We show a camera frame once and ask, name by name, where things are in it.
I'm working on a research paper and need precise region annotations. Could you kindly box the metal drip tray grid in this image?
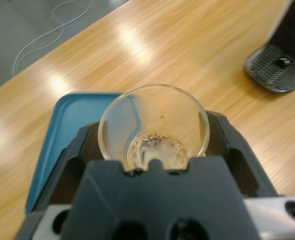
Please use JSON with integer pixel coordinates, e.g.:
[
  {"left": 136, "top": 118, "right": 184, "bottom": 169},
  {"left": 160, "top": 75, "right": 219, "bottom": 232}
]
[{"left": 244, "top": 44, "right": 295, "bottom": 94}]

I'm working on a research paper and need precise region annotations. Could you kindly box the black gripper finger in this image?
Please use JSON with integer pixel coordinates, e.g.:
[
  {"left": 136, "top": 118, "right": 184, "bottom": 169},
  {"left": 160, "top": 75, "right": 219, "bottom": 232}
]
[
  {"left": 204, "top": 109, "right": 280, "bottom": 201},
  {"left": 24, "top": 121, "right": 107, "bottom": 218}
]

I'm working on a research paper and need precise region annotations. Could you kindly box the teal plastic tray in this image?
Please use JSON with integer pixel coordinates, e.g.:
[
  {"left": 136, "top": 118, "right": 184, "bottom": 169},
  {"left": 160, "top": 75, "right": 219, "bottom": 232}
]
[{"left": 24, "top": 92, "right": 125, "bottom": 216}]

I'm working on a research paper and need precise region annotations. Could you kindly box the clear glass cup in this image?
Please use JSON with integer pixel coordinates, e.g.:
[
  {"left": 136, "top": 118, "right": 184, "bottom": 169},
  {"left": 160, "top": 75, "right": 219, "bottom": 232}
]
[{"left": 97, "top": 83, "right": 211, "bottom": 173}]

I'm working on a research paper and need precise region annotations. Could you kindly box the long white floor cable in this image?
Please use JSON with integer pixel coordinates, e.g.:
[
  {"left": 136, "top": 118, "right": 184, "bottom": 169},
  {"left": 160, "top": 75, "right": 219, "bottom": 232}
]
[{"left": 11, "top": 0, "right": 95, "bottom": 76}]

